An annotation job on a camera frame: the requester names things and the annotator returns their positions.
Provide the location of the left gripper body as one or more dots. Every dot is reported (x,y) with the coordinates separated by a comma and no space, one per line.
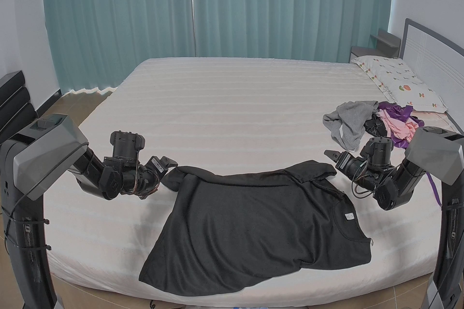
(156,173)

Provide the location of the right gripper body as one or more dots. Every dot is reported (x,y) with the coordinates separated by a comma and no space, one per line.
(350,164)

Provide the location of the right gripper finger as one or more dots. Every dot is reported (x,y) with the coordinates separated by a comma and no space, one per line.
(332,153)

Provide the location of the black T-shirt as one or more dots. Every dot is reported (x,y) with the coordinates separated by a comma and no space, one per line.
(253,220)

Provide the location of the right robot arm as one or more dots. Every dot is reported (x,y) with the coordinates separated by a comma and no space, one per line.
(435,155)

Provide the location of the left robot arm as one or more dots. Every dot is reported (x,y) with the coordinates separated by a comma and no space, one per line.
(40,155)

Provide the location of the pile of clothes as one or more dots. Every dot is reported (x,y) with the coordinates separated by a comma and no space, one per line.
(395,123)

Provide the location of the bed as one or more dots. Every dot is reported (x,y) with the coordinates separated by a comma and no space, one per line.
(232,112)

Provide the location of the grey garment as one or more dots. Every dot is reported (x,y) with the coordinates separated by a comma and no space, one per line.
(350,123)

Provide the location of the white printed pillow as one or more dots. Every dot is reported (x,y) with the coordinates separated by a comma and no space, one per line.
(395,83)

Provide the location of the grey bedside table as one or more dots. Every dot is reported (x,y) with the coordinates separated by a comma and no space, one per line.
(380,43)

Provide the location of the black chest of drawers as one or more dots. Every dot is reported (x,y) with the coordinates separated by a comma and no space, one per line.
(12,101)

